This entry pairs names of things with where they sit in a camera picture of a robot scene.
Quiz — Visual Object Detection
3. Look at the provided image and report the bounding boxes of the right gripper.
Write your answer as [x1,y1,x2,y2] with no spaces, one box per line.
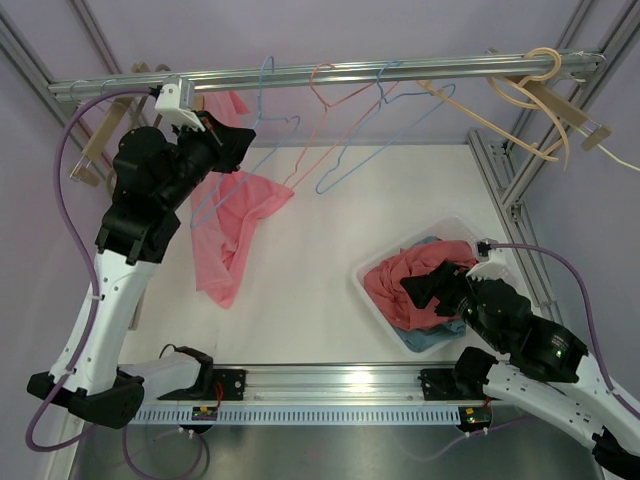
[399,258,505,350]

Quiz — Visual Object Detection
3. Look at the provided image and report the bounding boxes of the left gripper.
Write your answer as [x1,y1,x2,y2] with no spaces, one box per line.
[159,110,256,210]

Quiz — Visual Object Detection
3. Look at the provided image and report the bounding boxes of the salmon pink t shirt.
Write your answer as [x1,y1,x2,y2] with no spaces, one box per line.
[363,239,477,332]

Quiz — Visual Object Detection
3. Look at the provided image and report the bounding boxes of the blue grey t shirt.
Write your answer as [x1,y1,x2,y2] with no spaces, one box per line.
[389,236,477,353]

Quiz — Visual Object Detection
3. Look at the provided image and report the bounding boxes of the light pink t shirt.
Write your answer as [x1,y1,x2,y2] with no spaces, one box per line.
[189,89,296,310]

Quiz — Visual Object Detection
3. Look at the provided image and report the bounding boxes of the light blue wire hanger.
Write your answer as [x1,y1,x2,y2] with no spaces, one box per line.
[315,59,445,196]

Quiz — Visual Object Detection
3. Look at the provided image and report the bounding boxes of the pink wire hanger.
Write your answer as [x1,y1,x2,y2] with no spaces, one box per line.
[283,62,380,192]

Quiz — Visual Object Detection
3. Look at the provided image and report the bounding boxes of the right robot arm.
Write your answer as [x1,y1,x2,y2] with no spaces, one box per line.
[400,261,639,479]

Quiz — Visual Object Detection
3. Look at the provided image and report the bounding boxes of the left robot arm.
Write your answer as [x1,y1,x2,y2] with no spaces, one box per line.
[27,111,256,429]

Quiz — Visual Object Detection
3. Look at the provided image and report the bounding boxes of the thin wooden hanger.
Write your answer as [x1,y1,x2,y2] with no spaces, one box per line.
[416,80,560,163]

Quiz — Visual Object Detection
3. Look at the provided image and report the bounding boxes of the wooden clip hanger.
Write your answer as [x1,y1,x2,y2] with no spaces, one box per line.
[523,81,611,151]

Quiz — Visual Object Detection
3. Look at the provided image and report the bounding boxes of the curved wooden hanger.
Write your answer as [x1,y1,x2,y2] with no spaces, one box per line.
[487,47,570,168]

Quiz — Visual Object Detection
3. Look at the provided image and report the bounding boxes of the white plastic basket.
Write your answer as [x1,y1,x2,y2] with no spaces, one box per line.
[352,215,485,360]

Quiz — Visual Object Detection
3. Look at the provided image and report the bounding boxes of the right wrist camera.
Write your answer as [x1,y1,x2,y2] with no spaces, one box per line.
[466,239,509,280]

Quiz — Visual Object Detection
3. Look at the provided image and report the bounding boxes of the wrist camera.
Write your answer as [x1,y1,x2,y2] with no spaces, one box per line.
[466,239,509,280]
[154,76,205,135]

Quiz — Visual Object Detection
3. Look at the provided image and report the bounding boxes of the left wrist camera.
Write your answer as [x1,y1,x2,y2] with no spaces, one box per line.
[154,76,205,135]

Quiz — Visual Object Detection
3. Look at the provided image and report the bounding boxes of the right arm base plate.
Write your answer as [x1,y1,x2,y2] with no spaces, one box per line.
[418,367,489,401]

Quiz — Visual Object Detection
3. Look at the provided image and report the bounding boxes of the front aluminium rail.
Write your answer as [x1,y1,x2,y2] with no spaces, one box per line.
[64,363,609,405]

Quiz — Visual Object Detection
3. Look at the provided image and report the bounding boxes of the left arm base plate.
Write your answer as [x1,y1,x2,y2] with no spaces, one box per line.
[159,367,247,401]

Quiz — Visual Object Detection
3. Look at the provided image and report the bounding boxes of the aluminium hanging rail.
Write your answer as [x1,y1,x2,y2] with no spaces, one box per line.
[48,50,604,102]

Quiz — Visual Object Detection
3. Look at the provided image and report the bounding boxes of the white slotted cable duct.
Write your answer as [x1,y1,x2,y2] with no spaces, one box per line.
[131,405,461,426]

